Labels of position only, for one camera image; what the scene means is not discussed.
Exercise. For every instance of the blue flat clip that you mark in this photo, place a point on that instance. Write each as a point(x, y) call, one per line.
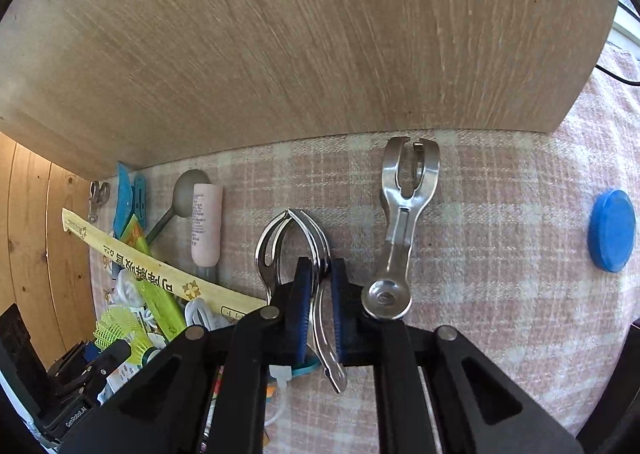
point(122, 199)

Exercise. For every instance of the pale pink tube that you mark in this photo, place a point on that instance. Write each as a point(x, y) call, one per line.
point(206, 226)

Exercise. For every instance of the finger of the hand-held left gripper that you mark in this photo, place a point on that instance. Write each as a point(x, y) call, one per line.
point(112, 356)

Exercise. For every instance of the yellow chopstick wrapper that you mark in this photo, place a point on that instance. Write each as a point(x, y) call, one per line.
point(165, 279)

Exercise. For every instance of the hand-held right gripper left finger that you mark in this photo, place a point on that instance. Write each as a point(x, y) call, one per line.
point(300, 314)

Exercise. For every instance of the blue round lid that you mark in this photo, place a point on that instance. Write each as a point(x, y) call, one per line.
point(612, 231)

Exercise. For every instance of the blue grey clothes peg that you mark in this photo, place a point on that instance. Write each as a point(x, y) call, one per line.
point(300, 370)

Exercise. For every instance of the oak veneer board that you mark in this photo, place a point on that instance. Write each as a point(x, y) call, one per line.
point(300, 33)

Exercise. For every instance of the yellow shuttlecock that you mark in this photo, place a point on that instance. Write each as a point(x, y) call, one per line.
point(117, 329)

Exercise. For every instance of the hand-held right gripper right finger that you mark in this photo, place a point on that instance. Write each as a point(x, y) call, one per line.
point(340, 314)

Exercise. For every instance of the pine plank panel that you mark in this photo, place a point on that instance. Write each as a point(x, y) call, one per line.
point(40, 234)

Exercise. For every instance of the steel clip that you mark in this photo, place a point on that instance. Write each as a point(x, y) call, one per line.
point(295, 239)
point(405, 214)

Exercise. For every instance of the green packet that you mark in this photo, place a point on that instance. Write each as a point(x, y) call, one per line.
point(157, 294)

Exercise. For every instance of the grey spoon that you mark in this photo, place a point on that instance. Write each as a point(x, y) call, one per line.
point(182, 191)

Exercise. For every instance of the pink plaid cloth desktop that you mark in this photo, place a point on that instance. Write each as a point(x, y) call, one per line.
point(475, 334)

